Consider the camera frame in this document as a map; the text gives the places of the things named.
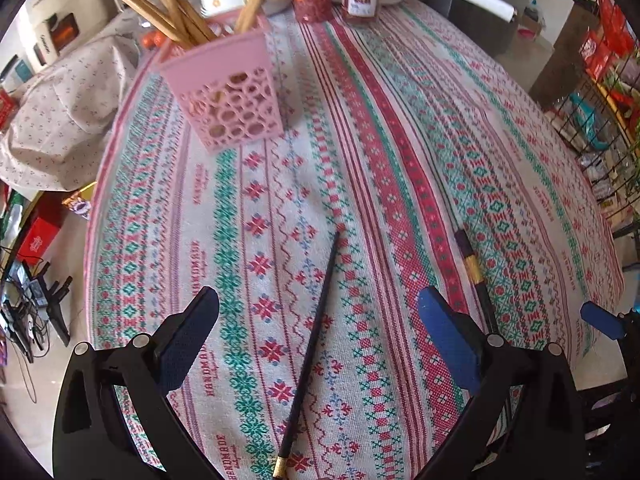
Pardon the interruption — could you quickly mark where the black chopstick gold band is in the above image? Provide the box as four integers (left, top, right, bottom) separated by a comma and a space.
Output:
454, 229, 499, 334

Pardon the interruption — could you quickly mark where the red gift box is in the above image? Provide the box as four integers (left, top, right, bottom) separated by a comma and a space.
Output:
17, 217, 62, 266

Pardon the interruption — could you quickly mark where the brown cardboard box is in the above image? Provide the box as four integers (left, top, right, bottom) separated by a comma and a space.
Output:
528, 0, 599, 110

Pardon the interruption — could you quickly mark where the floral cloth cover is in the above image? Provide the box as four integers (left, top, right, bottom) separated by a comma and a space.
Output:
1, 35, 140, 192

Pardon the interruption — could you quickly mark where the patterned woven tablecloth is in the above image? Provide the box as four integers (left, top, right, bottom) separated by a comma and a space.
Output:
85, 0, 625, 479

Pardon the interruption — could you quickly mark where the pink perforated utensil basket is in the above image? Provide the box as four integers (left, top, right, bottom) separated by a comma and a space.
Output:
155, 9, 283, 153

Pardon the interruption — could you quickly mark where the black wire rack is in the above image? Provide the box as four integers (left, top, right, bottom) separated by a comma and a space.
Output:
546, 49, 639, 238

